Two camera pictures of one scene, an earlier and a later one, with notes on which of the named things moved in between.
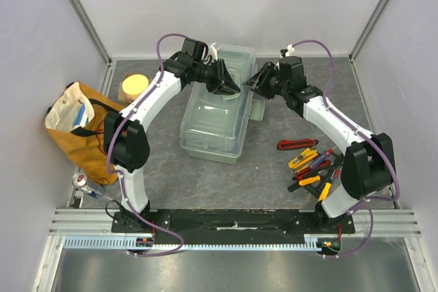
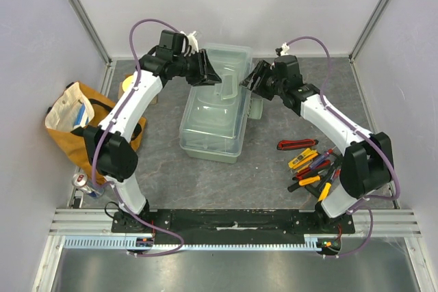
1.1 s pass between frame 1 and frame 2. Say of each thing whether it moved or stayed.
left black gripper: moved
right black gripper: stayed
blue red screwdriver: stayed
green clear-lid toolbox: stayed
